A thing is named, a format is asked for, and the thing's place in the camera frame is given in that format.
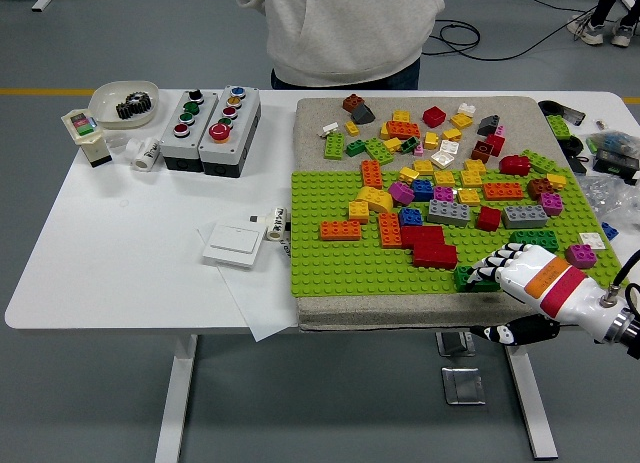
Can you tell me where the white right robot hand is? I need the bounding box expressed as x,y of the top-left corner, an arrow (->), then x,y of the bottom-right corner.
469,241 -> 629,348

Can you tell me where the dark green long brick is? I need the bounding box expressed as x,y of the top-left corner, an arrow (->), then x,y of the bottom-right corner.
508,229 -> 559,255
453,265 -> 501,293

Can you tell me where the red long brick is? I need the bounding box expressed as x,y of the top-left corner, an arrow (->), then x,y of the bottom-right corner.
399,224 -> 447,250
412,242 -> 459,271

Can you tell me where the green baseplate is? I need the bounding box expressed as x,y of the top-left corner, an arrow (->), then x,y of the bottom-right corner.
288,166 -> 631,299

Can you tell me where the white flat square plate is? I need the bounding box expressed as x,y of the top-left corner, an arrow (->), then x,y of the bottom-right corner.
578,231 -> 608,254

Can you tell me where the grey long brick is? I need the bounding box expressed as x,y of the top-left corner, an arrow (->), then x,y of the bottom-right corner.
501,203 -> 550,231
426,199 -> 472,228

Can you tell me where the red square brick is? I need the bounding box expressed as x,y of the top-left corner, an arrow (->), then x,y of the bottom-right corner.
475,205 -> 503,233
422,105 -> 448,130
484,132 -> 508,157

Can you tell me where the orange long brick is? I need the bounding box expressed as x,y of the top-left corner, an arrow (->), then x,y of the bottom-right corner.
318,219 -> 363,243
385,120 -> 422,141
360,159 -> 385,190
482,181 -> 526,202
377,211 -> 404,250

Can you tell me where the clear plastic bag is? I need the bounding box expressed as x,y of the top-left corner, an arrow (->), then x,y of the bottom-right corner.
578,174 -> 640,229

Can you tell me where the white table leg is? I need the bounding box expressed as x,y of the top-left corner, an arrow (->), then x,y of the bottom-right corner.
153,334 -> 200,463
501,342 -> 559,461

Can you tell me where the lime green long brick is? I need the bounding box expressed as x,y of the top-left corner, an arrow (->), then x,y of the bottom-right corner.
363,137 -> 397,166
519,148 -> 559,176

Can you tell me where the red rounded brick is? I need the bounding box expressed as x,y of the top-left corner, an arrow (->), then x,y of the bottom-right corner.
498,154 -> 532,177

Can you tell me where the metal floor socket box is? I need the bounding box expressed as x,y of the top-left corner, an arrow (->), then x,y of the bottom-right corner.
440,366 -> 486,407

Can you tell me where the black green electronic module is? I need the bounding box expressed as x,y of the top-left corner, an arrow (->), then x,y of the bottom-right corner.
593,149 -> 640,183

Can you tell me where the blue square brick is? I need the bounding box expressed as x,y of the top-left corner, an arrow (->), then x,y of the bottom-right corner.
398,207 -> 424,230
410,178 -> 436,203

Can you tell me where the bag of blue parts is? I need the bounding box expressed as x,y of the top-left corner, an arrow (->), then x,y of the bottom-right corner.
585,130 -> 640,158

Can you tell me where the dark grey sloped brick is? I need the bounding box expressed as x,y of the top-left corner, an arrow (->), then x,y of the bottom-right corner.
350,102 -> 376,125
476,114 -> 502,137

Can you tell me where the yellow arch brick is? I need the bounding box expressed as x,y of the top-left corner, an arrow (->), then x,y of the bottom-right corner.
355,185 -> 395,215

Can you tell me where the white labelled tube connector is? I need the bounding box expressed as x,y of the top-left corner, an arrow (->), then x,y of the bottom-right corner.
264,206 -> 292,243

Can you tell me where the grey-brown foam mat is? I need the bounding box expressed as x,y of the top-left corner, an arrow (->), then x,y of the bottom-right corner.
292,95 -> 640,333

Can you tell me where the person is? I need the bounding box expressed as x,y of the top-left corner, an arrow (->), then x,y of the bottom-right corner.
567,0 -> 640,49
219,0 -> 447,91

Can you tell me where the white paper sheet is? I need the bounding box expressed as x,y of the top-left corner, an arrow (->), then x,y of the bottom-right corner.
195,221 -> 301,343

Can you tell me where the grey emergency-stop control box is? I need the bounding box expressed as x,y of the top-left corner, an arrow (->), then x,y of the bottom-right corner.
198,84 -> 263,178

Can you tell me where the grey four-button control box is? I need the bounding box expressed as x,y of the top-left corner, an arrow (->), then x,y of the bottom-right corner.
159,88 -> 221,174

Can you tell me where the white plastic pipe fitting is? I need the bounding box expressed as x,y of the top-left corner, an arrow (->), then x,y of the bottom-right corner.
124,136 -> 162,173

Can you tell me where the white oval bowl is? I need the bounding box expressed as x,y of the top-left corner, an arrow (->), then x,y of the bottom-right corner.
88,79 -> 161,131

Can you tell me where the black floor cable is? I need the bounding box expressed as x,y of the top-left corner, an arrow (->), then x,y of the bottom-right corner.
437,0 -> 599,63

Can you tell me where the white wall switch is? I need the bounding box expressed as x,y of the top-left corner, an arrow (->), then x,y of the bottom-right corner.
201,223 -> 266,270

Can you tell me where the cream red-green switch box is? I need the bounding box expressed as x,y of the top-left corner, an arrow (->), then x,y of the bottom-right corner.
60,107 -> 114,169

